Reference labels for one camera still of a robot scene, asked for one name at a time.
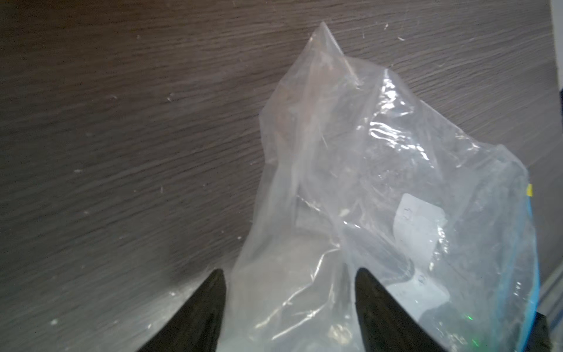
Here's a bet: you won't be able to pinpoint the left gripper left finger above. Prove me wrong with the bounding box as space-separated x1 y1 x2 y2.
139 269 227 352

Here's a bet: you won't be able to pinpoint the clear zipper bag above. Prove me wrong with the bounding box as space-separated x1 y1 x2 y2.
218 23 539 351

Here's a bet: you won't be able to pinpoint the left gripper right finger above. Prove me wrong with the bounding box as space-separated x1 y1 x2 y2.
355 268 444 352

